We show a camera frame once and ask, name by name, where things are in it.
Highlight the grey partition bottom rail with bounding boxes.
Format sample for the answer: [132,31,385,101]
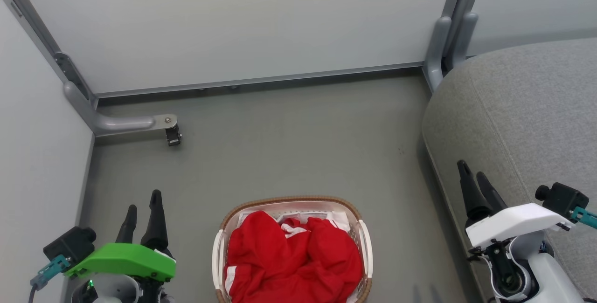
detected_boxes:
[95,62,426,99]

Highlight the white cloth in basket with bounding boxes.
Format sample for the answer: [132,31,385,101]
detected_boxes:
[237,209,351,238]

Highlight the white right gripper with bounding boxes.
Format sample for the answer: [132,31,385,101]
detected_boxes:
[457,159,575,248]

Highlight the white laundry basket brown rim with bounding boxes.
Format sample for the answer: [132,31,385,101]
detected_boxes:
[212,195,373,303]

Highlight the teal left camera cable plug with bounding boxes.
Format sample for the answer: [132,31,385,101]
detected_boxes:
[30,255,71,290]

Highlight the red and white garment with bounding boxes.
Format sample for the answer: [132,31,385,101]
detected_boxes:
[224,210,364,303]

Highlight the teal camera cable plug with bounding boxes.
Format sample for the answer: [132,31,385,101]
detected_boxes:
[30,255,71,290]
[569,206,597,229]

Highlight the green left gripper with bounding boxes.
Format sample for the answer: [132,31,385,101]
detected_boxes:
[64,189,177,283]

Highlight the grey partition foot long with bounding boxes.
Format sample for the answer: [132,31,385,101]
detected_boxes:
[63,81,178,137]

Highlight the grey partition corner post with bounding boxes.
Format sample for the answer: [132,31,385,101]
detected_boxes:
[0,0,99,109]

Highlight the teal right camera cable plug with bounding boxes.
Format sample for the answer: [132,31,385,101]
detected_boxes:
[569,206,597,229]

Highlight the grey fabric sofa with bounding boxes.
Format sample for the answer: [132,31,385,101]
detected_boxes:
[422,37,597,303]

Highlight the grey partition foot short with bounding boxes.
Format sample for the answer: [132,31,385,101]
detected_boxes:
[423,16,453,93]
[445,11,479,71]

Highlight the black caster wheel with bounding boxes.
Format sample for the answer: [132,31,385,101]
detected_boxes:
[165,125,183,147]

